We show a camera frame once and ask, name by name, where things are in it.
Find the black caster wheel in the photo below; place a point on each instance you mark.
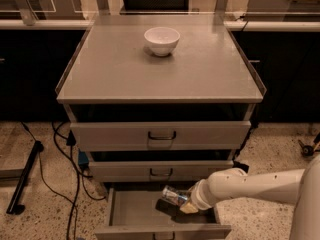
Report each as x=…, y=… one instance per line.
x=310, y=150

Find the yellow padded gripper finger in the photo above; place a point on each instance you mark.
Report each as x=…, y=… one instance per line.
x=189, y=208

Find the grey drawer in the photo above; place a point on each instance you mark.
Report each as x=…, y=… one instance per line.
x=146, y=136
x=141, y=214
x=147, y=171

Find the grey bottom drawer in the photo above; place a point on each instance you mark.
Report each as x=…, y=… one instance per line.
x=141, y=214

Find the grey top drawer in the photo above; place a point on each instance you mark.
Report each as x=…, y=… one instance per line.
x=146, y=136

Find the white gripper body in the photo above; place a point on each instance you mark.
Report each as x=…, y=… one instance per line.
x=197, y=197

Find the white ceramic bowl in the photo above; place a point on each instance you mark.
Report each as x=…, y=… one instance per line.
x=161, y=41

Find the grey middle drawer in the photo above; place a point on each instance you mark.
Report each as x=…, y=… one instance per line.
x=147, y=171

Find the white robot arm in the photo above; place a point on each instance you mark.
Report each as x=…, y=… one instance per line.
x=299, y=187

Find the black power plug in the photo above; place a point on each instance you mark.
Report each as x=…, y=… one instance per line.
x=240, y=165

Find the grey drawer cabinet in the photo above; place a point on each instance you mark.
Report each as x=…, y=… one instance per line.
x=114, y=77

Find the blue box behind cabinet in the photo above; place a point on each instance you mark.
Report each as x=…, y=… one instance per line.
x=83, y=160

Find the black metal stand leg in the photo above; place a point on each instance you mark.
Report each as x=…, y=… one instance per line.
x=14, y=207

